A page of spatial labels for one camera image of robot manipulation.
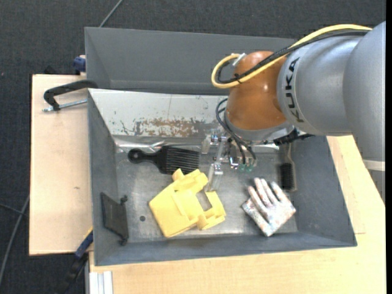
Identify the yellow plastic toy part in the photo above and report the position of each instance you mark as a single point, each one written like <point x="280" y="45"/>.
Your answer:
<point x="177" y="210"/>

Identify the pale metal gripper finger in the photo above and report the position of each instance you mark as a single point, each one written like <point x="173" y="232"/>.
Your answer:
<point x="214" y="179"/>
<point x="205" y="147"/>

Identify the grey metal bin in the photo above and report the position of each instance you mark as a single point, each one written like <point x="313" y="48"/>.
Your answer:
<point x="171" y="63"/>

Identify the black hair pick comb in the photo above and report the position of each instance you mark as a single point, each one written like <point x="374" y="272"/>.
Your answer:
<point x="177" y="161"/>

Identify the speckled white glove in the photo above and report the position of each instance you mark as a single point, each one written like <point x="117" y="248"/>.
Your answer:
<point x="272" y="210"/>

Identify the pale wood board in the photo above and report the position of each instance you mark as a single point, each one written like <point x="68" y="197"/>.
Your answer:
<point x="58" y="170"/>

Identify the black flat plastic clip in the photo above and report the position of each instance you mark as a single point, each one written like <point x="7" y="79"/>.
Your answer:
<point x="114" y="214"/>

